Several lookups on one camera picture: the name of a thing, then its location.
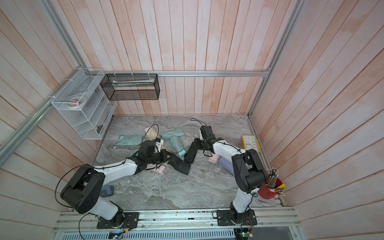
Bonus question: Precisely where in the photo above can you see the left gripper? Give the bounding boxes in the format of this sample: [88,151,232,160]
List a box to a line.
[146,149,175,165]

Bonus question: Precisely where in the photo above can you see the pink umbrella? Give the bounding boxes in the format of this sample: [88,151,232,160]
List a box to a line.
[207,154,220,164]
[152,165,166,175]

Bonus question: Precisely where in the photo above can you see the mint green sleeve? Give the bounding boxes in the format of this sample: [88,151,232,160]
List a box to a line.
[116,135,143,146]
[160,129,184,140]

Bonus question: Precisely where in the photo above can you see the mint green umbrella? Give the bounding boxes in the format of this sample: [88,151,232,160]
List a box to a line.
[170,136,187,158]

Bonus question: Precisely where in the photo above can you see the black sleeve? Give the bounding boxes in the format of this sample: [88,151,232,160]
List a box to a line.
[167,154,191,175]

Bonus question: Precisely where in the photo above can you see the black umbrella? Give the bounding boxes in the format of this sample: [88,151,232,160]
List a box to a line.
[184,141,199,164]

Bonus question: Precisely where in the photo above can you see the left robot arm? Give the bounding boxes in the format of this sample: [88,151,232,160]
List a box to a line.
[60,141,173,221]

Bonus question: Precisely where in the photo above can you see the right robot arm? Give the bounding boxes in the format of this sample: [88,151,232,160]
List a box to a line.
[187,126,268,218]

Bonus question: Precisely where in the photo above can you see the lavender umbrella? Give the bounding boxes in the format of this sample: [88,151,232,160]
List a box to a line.
[218,156,235,176]

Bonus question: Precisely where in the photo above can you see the yellow alarm clock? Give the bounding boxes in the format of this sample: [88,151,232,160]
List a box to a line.
[241,135,261,153]

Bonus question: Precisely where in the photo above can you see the blue phone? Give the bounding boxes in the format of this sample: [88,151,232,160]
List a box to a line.
[100,185,115,198]

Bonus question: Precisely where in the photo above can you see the black mesh basket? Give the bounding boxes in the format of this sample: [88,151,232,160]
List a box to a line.
[101,74,161,101]

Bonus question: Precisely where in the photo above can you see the red pen holder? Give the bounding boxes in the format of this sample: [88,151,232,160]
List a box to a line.
[258,168,286,200]

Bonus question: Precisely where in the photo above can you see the tape roll on shelf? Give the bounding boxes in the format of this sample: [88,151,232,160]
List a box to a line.
[65,96,87,109]

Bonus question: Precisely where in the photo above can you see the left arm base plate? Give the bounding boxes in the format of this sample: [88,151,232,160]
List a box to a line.
[97,212,140,230]

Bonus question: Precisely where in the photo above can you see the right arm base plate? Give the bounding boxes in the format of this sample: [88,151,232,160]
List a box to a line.
[215,209,258,227]

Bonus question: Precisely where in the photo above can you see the white wire shelf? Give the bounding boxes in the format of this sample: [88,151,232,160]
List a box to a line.
[52,68,117,140]

